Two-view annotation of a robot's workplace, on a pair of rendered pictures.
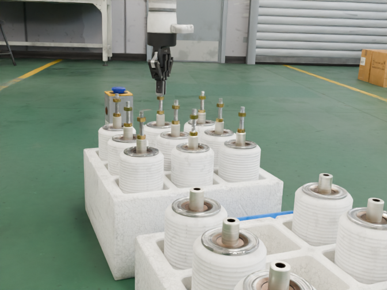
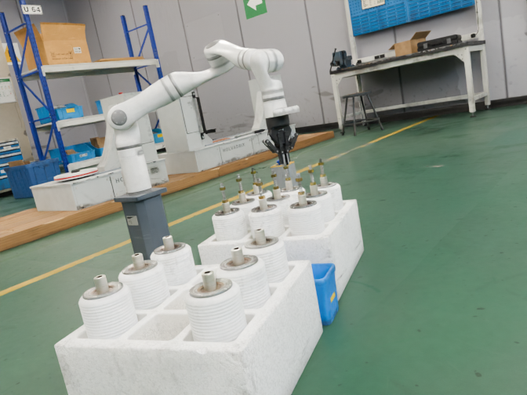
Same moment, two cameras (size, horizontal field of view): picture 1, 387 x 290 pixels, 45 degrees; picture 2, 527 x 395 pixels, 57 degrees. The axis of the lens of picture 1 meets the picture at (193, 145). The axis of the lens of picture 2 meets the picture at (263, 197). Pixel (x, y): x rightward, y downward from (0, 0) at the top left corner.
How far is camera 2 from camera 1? 96 cm
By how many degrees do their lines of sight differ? 45
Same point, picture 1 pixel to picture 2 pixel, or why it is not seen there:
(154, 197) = (222, 244)
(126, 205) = (205, 249)
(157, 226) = not seen: hidden behind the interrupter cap
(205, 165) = (263, 222)
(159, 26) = (267, 112)
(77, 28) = (451, 81)
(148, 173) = (223, 227)
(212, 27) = not seen: outside the picture
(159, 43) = (270, 125)
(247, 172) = (301, 228)
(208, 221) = (160, 257)
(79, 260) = not seen: hidden behind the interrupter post
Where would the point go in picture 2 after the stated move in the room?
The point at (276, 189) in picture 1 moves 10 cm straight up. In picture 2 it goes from (321, 243) to (315, 205)
